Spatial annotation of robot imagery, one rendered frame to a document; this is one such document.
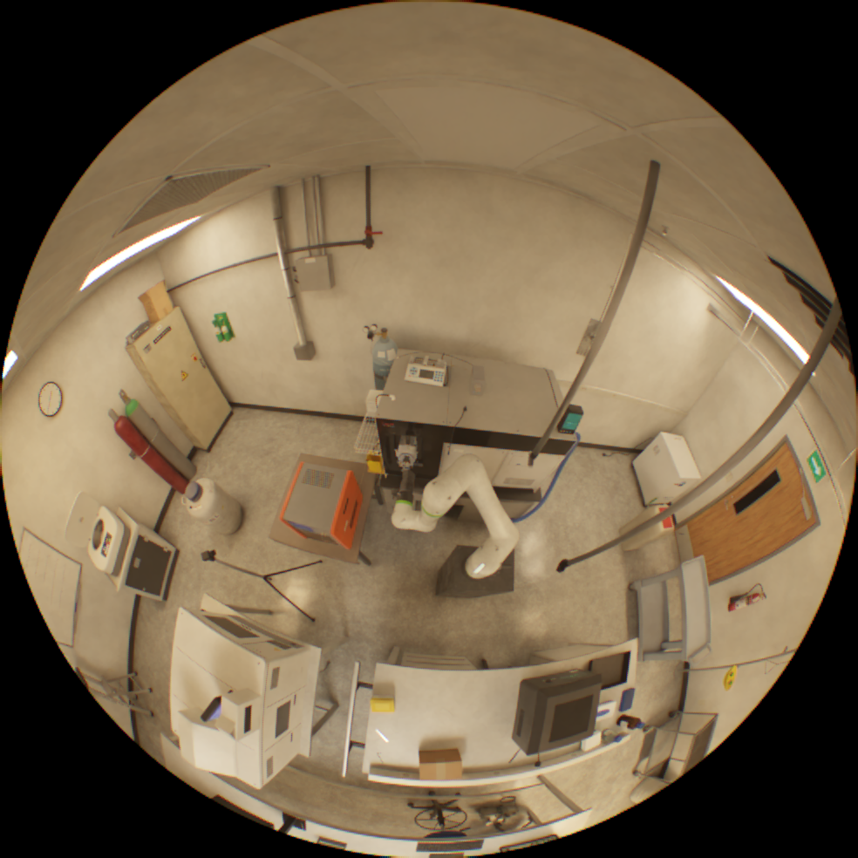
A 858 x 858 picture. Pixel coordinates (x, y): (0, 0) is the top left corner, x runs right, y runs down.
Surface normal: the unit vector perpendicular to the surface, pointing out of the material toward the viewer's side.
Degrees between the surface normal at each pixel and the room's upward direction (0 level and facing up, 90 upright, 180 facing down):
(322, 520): 0
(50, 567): 90
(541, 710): 58
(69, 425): 90
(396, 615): 0
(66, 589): 90
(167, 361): 90
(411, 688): 0
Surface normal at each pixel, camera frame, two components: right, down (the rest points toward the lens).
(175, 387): 0.99, 0.11
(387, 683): 0.05, -0.63
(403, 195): -0.11, 0.77
